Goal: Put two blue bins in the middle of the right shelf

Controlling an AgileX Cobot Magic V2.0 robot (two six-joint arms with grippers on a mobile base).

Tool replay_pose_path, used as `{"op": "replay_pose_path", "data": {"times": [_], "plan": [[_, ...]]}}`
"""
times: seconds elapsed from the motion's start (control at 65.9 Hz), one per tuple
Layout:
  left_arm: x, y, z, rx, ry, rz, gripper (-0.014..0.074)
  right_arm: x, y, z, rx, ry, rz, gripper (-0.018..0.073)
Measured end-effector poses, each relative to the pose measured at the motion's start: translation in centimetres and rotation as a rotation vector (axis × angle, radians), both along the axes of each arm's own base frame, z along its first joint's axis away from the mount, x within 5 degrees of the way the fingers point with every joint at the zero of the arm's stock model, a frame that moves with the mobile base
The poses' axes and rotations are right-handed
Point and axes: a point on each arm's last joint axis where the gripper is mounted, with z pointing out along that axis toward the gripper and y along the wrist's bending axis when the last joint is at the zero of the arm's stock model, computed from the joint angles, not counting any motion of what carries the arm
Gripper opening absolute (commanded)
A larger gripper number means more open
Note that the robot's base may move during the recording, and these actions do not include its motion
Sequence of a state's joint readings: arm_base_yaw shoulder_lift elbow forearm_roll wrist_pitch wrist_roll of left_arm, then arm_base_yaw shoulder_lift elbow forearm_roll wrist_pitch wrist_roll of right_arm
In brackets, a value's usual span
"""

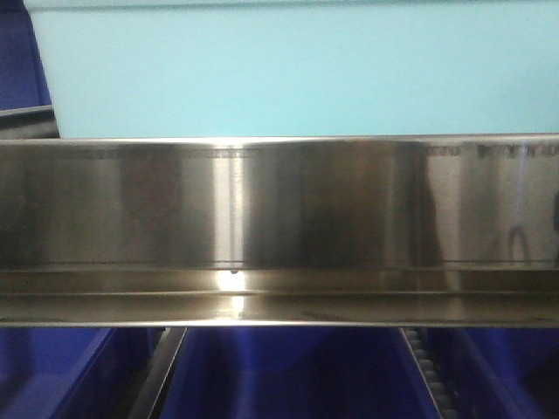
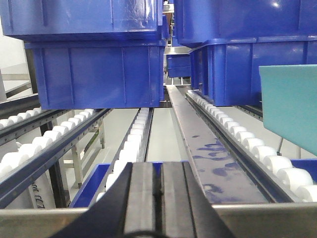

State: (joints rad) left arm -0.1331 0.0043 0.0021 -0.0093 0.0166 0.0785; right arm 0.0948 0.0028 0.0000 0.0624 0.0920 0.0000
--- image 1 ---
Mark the dark blue bin lower left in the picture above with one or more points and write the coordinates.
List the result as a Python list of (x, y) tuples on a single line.
[(70, 372)]

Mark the dark blue bin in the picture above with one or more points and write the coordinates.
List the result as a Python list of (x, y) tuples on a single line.
[(296, 372), (498, 372), (70, 372), (23, 81)]

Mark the dark blue bin lower middle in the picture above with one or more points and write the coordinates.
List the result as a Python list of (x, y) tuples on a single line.
[(296, 372)]

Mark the steel lane divider rail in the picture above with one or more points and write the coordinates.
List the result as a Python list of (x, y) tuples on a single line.
[(152, 394)]

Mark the light teal plastic bin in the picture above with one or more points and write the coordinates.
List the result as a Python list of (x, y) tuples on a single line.
[(298, 68)]

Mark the white roller track strip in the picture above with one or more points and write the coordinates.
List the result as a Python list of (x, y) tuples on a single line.
[(432, 383)]

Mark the stainless steel shelf front rail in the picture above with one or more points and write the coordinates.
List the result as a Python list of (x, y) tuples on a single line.
[(410, 230)]

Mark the dark blue bin upper left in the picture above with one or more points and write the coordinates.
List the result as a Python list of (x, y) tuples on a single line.
[(23, 81)]

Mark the dark blue bin lower right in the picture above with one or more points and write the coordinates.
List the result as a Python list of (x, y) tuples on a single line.
[(498, 372)]

